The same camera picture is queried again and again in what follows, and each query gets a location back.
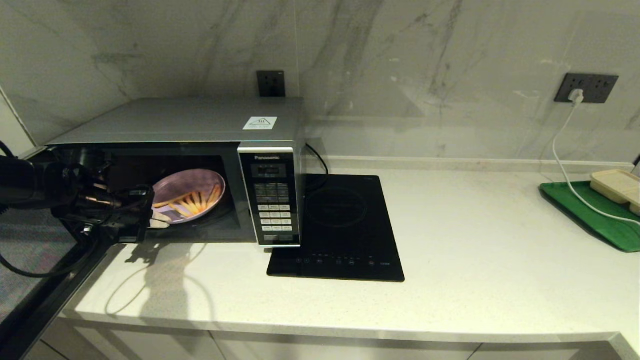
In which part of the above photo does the white power cable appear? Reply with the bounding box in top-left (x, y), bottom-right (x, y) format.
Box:
top-left (551, 102), bottom-right (640, 226)

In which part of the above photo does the silver Panasonic microwave oven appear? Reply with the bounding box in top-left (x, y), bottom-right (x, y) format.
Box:
top-left (46, 97), bottom-right (307, 248)

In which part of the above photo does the wide black wall socket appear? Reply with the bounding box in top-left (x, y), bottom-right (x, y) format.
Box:
top-left (554, 73), bottom-right (620, 105)

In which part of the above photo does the black induction cooktop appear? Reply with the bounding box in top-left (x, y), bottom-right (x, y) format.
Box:
top-left (266, 174), bottom-right (405, 283)

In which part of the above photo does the black glass microwave door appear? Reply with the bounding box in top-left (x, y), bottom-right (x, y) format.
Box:
top-left (0, 145), bottom-right (121, 360)

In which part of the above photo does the green plastic tray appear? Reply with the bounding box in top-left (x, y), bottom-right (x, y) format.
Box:
top-left (538, 181), bottom-right (640, 253)

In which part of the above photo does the small black wall socket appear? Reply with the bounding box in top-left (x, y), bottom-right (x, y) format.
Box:
top-left (257, 70), bottom-right (287, 98)

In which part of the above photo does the white warning sticker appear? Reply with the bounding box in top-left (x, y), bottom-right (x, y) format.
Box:
top-left (243, 116), bottom-right (278, 131)

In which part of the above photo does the purple plastic plate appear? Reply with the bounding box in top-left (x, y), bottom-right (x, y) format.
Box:
top-left (151, 168), bottom-right (227, 225)

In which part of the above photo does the beige lunch box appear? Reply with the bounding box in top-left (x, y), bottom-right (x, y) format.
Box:
top-left (590, 169), bottom-right (640, 217)

